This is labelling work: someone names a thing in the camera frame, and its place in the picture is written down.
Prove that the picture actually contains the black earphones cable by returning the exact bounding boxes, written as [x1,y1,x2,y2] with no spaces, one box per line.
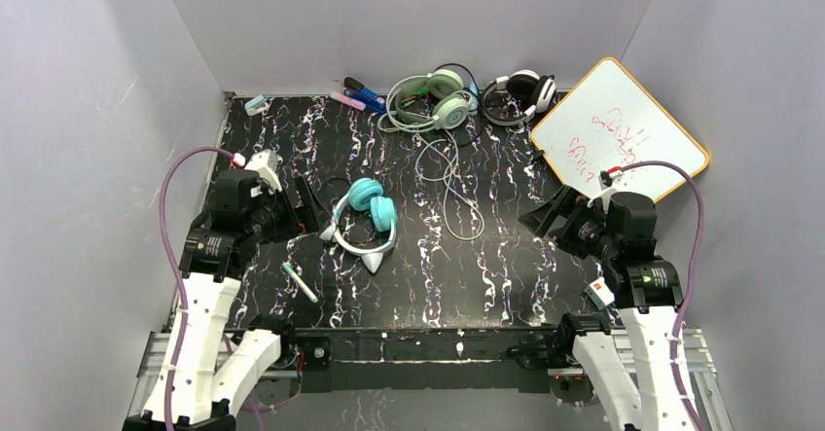
[308,176,352,213]

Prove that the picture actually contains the teal cat ear headphones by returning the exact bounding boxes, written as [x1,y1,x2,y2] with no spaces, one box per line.
[319,177,399,274]

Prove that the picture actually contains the mint green gaming headphones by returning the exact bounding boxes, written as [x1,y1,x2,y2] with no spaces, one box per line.
[377,67,485,241]

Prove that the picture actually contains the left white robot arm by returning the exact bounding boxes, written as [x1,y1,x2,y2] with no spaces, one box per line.
[123,169,323,430]

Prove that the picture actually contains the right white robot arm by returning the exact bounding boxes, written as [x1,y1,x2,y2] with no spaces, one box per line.
[507,186,704,430]

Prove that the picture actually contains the black and white headphones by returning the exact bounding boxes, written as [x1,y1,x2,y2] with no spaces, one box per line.
[480,69,558,126]

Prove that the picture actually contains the green capped white marker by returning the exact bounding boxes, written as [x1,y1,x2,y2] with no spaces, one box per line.
[281,263,319,305]

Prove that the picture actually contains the small white red box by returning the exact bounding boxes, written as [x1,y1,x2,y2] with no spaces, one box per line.
[585,278,615,310]

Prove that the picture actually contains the small light blue eraser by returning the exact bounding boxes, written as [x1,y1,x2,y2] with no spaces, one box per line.
[244,94,268,116]

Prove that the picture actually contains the pink highlighter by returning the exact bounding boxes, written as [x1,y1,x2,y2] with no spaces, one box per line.
[330,91,366,111]

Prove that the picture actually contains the blue stapler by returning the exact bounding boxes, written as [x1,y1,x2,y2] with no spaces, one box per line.
[342,77,386,114]

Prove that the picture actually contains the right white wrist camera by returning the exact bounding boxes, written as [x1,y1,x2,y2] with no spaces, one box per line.
[587,166,624,211]

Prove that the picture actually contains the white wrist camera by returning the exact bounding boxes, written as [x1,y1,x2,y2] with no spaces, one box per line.
[587,166,624,211]
[232,149,282,193]

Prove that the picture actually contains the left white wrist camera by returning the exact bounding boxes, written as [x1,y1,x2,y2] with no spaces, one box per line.
[232,149,282,193]

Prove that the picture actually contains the white board orange frame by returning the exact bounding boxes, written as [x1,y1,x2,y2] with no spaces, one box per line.
[531,57,710,198]

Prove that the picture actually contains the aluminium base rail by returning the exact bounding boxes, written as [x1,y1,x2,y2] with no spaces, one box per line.
[126,326,733,430]

